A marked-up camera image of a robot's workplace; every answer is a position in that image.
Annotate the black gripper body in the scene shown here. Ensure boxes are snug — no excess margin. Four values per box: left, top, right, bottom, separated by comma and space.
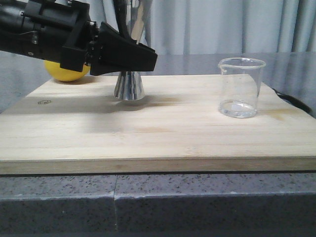
0, 0, 96, 72

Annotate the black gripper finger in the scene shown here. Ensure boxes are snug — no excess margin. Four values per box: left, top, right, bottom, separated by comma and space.
89, 22, 158, 76

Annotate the silver double jigger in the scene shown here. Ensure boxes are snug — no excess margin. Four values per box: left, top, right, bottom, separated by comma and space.
113, 0, 152, 101

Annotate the clear glass beaker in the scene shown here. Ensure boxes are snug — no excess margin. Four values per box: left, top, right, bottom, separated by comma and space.
218, 57, 266, 119

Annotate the yellow lemon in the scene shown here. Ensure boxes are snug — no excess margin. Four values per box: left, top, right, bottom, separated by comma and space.
43, 60, 90, 82

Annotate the grey curtain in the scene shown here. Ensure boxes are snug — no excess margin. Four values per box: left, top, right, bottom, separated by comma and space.
0, 0, 316, 57

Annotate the light wooden cutting board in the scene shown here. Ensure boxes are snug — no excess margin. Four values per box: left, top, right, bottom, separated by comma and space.
0, 75, 316, 174

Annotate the black cable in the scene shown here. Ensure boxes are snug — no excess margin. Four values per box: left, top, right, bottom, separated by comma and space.
271, 88, 312, 114

